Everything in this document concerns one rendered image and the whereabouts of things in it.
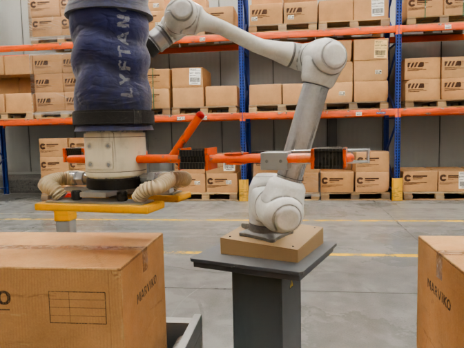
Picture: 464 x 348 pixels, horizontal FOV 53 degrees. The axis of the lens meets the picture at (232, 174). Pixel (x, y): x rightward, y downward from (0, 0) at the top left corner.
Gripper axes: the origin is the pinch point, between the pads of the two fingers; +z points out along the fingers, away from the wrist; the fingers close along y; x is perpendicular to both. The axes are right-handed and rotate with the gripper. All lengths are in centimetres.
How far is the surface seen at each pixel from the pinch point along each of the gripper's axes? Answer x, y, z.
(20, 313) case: -26, -67, 59
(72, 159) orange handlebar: -8, -47, 25
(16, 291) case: -21, -66, 56
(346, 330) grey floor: -210, 47, -7
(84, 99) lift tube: 3, -56, 11
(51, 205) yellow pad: -12, -59, 36
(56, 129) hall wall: -42, 909, 144
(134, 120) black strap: -9, -60, 5
